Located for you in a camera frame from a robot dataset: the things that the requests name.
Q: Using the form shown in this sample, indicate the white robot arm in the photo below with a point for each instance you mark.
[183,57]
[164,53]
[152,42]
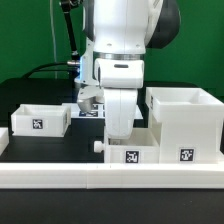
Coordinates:
[108,40]

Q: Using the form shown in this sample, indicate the white front drawer box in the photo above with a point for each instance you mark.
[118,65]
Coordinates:
[140,148]

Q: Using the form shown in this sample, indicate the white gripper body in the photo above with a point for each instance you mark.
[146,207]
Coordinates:
[119,82]

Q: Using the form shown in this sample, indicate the white drawer cabinet frame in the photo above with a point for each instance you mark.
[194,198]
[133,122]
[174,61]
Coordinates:
[187,124]

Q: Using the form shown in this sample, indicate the white fiducial marker sheet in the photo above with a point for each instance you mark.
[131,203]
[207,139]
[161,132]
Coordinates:
[98,112]

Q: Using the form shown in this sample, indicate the white U-shaped border fence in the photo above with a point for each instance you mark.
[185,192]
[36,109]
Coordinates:
[95,176]

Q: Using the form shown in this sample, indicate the white rear drawer box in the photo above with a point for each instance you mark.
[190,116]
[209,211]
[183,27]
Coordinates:
[41,120]

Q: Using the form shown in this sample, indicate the white drawer box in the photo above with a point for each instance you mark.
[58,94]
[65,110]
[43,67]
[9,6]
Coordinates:
[41,120]
[140,148]

